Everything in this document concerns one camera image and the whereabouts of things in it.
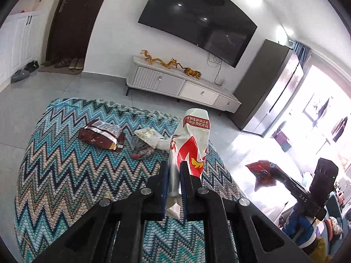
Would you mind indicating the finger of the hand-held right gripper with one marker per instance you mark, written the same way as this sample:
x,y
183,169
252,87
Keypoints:
x,y
279,174

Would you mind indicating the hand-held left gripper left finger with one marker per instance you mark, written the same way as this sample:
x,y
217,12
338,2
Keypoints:
x,y
164,180

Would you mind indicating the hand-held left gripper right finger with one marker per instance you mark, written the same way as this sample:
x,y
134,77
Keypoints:
x,y
185,186

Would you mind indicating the red snack wrapper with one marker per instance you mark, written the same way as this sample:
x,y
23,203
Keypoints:
x,y
260,172

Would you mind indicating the white red plastic bag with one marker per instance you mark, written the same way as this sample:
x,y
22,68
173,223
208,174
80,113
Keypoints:
x,y
189,142

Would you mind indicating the person's right hand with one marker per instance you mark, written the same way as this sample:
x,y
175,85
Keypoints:
x,y
299,224

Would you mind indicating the teal bin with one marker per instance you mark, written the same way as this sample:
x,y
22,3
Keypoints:
x,y
287,145

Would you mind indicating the small red wrapper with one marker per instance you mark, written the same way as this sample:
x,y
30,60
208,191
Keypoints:
x,y
142,153

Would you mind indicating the clear yellow snack packet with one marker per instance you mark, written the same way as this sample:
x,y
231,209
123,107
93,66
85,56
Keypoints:
x,y
150,137

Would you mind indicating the hanging dark clothes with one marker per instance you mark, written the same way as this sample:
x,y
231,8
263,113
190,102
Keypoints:
x,y
322,109

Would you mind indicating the dark red snack packet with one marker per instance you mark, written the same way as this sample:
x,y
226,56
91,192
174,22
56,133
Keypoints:
x,y
100,135

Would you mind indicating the zigzag knitted table cover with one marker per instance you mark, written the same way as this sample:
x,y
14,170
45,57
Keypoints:
x,y
82,186

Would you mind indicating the silver refrigerator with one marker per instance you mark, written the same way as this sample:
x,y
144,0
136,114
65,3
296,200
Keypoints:
x,y
263,87

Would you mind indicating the white television cabinet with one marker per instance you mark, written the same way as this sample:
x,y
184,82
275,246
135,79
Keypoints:
x,y
175,83

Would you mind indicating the golden tiger figurine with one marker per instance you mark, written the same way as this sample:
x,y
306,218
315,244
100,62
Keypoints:
x,y
192,72

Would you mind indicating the long golden dragon figurine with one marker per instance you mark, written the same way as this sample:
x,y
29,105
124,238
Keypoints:
x,y
153,58

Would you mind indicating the blue curtain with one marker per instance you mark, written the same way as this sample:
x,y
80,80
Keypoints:
x,y
301,52

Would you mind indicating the beige shoes pair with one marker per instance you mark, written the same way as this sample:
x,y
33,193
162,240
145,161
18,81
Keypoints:
x,y
76,63

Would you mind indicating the brown doormat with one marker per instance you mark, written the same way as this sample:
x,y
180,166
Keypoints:
x,y
60,70

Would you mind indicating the dark brown shoes pair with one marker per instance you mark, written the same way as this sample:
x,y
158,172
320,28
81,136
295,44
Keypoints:
x,y
51,62

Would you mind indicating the black sneakers pair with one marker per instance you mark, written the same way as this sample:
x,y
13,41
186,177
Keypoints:
x,y
31,66

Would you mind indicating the grey slippers pair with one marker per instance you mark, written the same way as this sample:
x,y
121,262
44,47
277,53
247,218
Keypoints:
x,y
20,76

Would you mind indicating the dark brown entry door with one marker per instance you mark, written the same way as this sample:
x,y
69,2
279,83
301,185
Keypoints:
x,y
76,19

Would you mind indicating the white hallway cabinet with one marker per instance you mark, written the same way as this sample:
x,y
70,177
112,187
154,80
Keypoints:
x,y
19,38

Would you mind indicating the black wall television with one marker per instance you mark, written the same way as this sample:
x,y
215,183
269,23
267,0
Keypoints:
x,y
197,16

